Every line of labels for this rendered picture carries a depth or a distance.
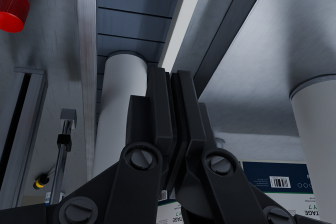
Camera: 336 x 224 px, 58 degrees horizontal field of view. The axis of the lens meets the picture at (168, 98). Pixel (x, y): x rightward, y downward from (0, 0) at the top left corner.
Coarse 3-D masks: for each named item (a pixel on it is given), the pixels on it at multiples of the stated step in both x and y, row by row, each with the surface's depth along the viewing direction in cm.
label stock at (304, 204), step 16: (240, 160) 57; (256, 160) 57; (272, 160) 58; (256, 176) 56; (272, 176) 56; (288, 176) 57; (304, 176) 57; (272, 192) 55; (288, 192) 55; (304, 192) 56; (160, 208) 64; (176, 208) 60; (288, 208) 54; (304, 208) 54
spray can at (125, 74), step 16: (112, 64) 35; (128, 64) 34; (144, 64) 36; (112, 80) 33; (128, 80) 33; (144, 80) 35; (112, 96) 32; (128, 96) 32; (112, 112) 31; (112, 128) 30; (96, 144) 31; (112, 144) 29; (96, 160) 29; (112, 160) 29
